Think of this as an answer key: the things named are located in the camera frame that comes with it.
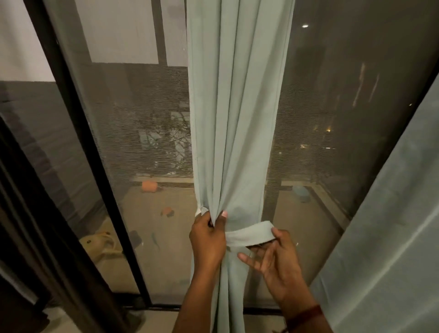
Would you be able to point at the person's right hand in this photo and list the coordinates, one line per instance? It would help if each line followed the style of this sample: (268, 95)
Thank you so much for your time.
(281, 267)

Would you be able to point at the person's left hand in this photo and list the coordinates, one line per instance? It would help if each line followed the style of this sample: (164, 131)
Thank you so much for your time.
(207, 243)

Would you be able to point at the pale green curtain tie band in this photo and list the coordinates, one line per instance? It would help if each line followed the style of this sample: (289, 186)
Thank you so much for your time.
(250, 235)

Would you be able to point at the pale green curtain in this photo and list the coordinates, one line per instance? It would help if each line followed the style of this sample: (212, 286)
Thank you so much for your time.
(236, 103)
(384, 240)

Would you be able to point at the brown satin curtain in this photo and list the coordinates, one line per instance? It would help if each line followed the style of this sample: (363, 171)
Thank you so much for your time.
(51, 240)

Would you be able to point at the person's left forearm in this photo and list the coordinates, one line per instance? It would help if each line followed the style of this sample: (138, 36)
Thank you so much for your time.
(197, 305)

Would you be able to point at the orange hand brush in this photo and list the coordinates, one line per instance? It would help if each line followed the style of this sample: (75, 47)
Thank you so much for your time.
(167, 211)

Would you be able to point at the black shoe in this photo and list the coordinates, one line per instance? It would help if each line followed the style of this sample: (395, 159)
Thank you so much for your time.
(135, 239)

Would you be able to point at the blue round pot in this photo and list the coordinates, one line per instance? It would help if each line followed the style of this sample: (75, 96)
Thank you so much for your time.
(301, 193)

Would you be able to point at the orange roll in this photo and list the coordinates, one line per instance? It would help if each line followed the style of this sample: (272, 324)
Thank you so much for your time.
(149, 186)

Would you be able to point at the yellow watering can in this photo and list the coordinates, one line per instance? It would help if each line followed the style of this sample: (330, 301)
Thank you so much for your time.
(97, 245)

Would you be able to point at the green plant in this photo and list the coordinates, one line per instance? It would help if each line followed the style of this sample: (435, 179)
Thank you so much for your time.
(168, 133)

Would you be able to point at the black window frame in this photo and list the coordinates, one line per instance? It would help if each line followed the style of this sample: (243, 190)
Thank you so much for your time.
(89, 154)

